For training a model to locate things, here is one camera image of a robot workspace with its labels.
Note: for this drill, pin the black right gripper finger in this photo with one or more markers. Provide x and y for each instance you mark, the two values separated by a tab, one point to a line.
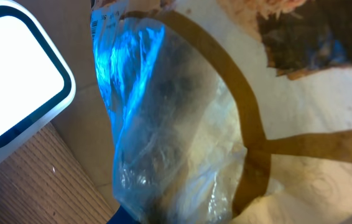
122	217

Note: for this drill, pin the brown white snack pouch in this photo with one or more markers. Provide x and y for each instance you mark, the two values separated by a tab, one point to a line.
228	111

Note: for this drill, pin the white barcode scanner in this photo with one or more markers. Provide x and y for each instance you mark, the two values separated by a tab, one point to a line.
36	84

